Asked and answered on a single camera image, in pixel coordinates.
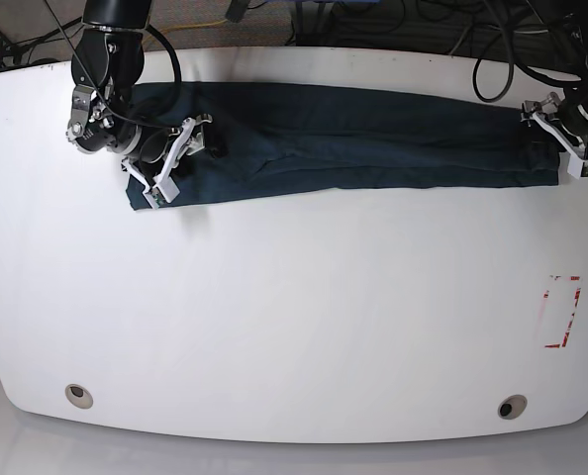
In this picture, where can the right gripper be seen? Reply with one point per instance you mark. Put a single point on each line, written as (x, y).
(167, 154)

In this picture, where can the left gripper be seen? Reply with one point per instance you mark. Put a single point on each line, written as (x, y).
(565, 118)

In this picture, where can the dark blue T-shirt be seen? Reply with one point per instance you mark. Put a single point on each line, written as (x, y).
(288, 138)

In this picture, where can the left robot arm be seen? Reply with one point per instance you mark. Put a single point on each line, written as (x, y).
(567, 21)

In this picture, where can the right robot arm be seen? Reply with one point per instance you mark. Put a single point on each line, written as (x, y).
(106, 64)

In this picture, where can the red tape rectangle marking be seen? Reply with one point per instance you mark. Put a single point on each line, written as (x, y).
(558, 309)

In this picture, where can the left table grommet hole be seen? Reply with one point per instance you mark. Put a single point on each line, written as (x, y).
(79, 397)

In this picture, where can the table grommet hole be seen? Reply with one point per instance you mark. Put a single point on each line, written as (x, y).
(79, 397)
(512, 407)

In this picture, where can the right table grommet hole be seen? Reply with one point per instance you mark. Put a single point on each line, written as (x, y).
(512, 407)

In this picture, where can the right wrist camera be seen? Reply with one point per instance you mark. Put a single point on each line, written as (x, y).
(161, 194)

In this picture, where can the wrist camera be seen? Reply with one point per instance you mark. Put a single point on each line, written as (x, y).
(161, 194)
(577, 167)

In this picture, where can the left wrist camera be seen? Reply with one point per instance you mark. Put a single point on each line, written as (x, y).
(577, 167)

